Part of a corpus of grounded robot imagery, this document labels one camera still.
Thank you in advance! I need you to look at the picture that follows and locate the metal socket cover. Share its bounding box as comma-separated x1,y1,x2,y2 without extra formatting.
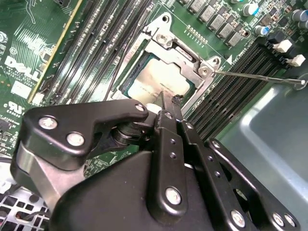
113,30,215,115

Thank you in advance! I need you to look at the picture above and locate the silver-topped CPU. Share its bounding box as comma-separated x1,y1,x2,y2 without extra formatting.
119,51,193,108

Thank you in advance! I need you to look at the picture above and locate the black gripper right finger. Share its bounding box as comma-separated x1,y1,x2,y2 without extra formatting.
169,95,303,231

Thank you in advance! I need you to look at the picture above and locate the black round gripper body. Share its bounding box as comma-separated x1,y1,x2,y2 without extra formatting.
49,149,241,231

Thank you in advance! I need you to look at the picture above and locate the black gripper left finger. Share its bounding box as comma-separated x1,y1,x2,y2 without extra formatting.
11,90,189,218

